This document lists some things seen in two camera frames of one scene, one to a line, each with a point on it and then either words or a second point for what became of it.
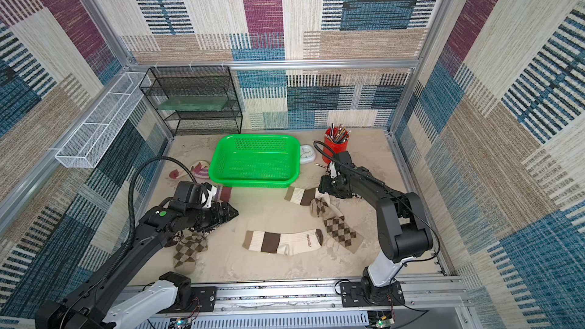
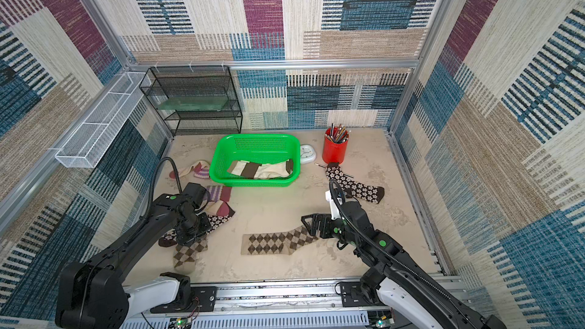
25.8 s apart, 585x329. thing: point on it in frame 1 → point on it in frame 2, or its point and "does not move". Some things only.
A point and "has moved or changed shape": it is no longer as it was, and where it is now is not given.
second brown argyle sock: x=189 y=244 does not move
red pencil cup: x=336 y=139 does not move
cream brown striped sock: x=282 y=243 → x=255 y=170
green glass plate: x=213 y=103 does not move
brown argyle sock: x=338 y=229 has moved or changed shape
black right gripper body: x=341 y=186 → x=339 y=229
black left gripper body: x=212 y=217 → x=197 y=228
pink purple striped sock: x=199 y=169 does not move
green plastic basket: x=264 y=161 does not move
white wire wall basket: x=90 y=142 does not move
